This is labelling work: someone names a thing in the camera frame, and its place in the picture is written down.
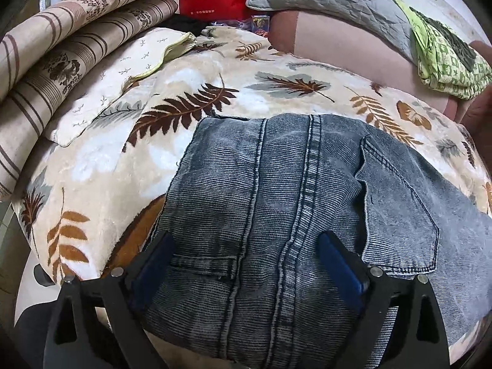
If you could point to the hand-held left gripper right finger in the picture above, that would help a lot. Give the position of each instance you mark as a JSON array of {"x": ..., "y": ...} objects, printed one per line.
[{"x": 342, "y": 269}]

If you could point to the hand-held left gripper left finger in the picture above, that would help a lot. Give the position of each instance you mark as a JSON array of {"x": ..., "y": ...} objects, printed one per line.
[{"x": 153, "y": 265}]

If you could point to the blue denim pants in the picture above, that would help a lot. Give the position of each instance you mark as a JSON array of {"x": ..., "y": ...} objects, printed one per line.
[{"x": 269, "y": 200}]

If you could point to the leaf print fleece blanket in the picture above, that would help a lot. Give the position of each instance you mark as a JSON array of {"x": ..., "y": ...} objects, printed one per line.
[{"x": 115, "y": 161}]

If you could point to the white pillow with green edge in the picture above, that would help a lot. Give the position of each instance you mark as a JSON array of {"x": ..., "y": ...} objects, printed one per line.
[{"x": 127, "y": 65}]

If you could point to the brown striped folded quilt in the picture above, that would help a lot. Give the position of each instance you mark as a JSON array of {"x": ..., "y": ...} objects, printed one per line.
[{"x": 57, "y": 65}]

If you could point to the pink bedding roll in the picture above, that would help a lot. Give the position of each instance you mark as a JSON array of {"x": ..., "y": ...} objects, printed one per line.
[{"x": 346, "y": 46}]

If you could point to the green patterned cloth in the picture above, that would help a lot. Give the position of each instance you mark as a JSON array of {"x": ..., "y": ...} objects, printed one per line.
[{"x": 442, "y": 69}]

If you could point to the colourful small packet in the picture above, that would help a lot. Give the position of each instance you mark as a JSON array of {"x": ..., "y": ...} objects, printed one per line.
[{"x": 260, "y": 26}]

